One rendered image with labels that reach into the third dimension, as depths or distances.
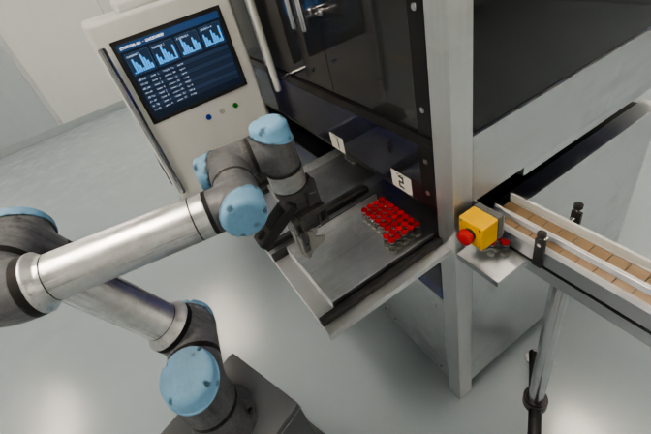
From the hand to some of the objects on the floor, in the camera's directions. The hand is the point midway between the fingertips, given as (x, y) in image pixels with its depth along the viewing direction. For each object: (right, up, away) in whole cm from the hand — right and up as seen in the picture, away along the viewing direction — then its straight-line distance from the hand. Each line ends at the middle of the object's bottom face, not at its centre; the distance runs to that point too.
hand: (305, 255), depth 92 cm
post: (+60, -67, +67) cm, 112 cm away
